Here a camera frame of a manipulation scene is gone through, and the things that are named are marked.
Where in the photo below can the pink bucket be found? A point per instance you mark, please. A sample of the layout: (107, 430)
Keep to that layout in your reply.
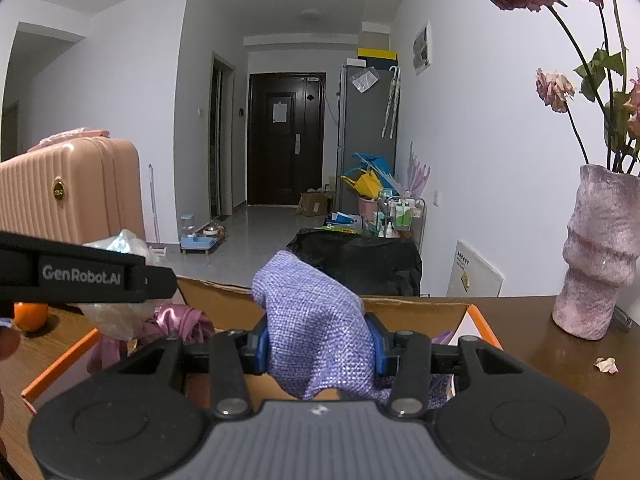
(369, 210)

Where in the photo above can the blue pet feeder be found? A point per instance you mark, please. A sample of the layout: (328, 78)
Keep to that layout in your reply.
(200, 244)

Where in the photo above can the orange fruit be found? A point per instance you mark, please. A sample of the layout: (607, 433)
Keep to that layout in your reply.
(30, 317)

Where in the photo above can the yellow and black box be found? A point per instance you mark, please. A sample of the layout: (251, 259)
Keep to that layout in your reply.
(377, 56)

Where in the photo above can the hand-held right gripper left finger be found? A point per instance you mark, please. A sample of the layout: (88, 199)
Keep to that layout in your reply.
(261, 353)

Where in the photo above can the clear crinkled plastic bag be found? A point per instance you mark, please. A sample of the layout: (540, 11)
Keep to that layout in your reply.
(117, 317)

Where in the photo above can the blue folding rack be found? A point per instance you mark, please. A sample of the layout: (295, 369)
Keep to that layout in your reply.
(375, 164)

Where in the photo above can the person's left hand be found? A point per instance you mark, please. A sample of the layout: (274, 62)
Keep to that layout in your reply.
(7, 346)

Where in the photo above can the clear folded umbrella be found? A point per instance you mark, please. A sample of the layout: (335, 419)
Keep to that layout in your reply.
(391, 105)

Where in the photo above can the white flat board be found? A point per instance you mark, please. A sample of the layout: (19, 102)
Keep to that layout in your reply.
(475, 272)

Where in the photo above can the grey refrigerator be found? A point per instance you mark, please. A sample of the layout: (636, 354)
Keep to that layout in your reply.
(365, 135)

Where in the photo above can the fallen pink petal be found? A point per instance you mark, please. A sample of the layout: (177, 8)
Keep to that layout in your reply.
(606, 365)

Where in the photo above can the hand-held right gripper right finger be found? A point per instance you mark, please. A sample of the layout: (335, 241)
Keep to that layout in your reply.
(378, 356)

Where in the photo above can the brown carton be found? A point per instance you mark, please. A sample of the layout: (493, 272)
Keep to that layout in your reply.
(315, 204)

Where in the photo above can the dark framed side door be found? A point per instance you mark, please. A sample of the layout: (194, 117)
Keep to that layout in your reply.
(220, 135)

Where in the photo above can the dark wooden entrance door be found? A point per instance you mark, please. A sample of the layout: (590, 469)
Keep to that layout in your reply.
(265, 160)

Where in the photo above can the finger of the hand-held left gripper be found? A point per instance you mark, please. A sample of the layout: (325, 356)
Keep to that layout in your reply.
(157, 284)

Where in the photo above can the black cloth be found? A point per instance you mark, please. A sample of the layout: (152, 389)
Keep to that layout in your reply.
(360, 265)

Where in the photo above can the purple woven cloth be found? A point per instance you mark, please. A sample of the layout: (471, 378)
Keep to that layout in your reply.
(315, 320)

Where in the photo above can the pink fuzzy vase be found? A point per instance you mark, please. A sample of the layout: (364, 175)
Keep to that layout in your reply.
(597, 250)

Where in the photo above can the metal cart with bottles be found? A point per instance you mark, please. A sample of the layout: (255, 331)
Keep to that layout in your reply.
(402, 217)

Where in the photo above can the pink satin cloth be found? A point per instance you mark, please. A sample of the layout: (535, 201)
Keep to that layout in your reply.
(175, 322)

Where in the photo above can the clear plastic pouch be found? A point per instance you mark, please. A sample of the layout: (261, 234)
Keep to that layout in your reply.
(365, 80)

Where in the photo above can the orange-edged cardboard box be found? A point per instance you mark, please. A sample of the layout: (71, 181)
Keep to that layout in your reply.
(220, 300)

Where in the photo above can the pink ribbed suitcase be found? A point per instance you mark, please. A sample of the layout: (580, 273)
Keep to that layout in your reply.
(75, 185)

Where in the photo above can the purple feather wings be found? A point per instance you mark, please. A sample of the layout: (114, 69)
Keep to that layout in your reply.
(419, 175)

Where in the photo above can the blue flat package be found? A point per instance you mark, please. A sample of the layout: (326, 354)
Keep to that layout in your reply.
(342, 220)

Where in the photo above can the white mop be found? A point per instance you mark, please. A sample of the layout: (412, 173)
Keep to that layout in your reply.
(153, 205)

